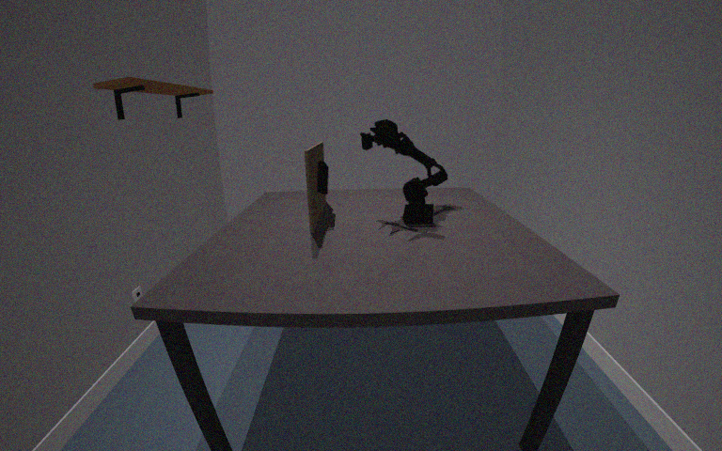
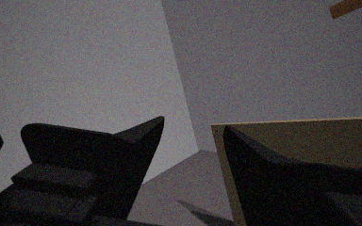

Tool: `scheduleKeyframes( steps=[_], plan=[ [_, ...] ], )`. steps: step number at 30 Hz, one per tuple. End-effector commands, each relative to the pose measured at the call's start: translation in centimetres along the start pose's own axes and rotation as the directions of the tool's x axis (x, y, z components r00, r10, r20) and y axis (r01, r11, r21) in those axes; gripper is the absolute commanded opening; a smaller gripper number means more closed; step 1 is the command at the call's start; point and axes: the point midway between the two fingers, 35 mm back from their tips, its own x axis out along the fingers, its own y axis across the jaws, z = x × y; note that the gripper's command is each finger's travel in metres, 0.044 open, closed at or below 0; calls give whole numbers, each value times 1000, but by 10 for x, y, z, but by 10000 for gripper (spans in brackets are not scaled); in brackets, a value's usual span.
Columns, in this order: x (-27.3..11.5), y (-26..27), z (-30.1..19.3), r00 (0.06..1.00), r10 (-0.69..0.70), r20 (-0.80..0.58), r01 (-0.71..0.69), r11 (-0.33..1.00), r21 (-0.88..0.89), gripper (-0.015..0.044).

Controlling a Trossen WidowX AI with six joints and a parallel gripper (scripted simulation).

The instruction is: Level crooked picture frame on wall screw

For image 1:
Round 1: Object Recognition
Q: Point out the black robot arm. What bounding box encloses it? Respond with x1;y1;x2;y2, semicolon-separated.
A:
375;119;447;204

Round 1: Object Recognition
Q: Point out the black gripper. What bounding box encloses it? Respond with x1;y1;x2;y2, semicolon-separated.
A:
360;122;398;150

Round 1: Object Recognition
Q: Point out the tan flat board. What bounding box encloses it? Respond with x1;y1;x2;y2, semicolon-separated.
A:
304;142;326;233

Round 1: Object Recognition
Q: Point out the black picture frame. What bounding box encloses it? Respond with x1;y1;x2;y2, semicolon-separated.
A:
316;161;328;194

